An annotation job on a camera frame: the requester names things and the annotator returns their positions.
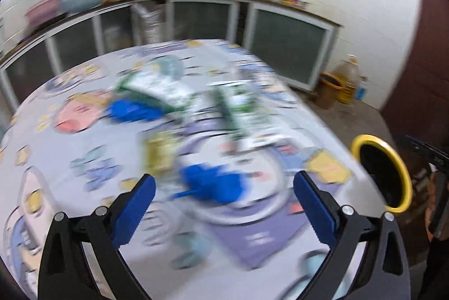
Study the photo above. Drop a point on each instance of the blue plastic wrapper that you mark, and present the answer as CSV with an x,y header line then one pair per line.
x,y
133,110
214,181

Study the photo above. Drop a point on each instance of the small yellow snack wrapper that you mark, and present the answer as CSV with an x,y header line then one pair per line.
x,y
161,152

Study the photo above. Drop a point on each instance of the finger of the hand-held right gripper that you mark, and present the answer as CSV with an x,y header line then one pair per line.
x,y
428,149

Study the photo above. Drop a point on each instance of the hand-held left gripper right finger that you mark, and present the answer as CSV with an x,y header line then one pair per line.
x,y
315,209

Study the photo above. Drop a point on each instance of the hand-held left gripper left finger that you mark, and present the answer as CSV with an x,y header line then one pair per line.
x,y
135,209

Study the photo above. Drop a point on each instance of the brown plastic bucket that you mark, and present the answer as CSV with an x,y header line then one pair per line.
x,y
328,93

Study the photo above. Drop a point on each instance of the yellow-rimmed black trash bin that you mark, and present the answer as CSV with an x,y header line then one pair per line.
x,y
405,181

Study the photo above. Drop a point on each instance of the blue plastic bottle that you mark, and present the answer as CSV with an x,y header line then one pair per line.
x,y
361,89

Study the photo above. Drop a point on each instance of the white sack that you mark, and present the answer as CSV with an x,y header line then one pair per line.
x,y
149,23

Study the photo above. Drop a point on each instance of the brown wooden door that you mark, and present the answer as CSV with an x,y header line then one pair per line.
x,y
421,75

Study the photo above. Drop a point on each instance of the large cooking oil jug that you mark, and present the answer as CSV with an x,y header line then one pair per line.
x,y
347,82

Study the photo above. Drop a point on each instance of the kitchen counter cabinets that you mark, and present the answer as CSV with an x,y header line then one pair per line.
x,y
291,47

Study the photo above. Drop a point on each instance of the pink plastic basin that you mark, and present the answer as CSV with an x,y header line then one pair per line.
x,y
44,11

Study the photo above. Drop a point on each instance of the green milk carton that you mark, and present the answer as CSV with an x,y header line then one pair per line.
x,y
245,110
154,89

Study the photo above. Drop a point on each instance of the cartoon printed tablecloth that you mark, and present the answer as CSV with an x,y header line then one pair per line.
x,y
87,181

